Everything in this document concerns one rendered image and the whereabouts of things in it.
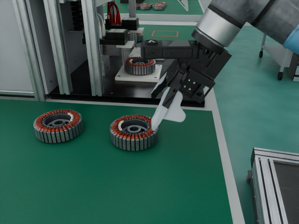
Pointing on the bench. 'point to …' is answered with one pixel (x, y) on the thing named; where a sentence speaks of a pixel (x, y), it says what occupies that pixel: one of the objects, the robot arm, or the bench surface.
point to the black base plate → (118, 85)
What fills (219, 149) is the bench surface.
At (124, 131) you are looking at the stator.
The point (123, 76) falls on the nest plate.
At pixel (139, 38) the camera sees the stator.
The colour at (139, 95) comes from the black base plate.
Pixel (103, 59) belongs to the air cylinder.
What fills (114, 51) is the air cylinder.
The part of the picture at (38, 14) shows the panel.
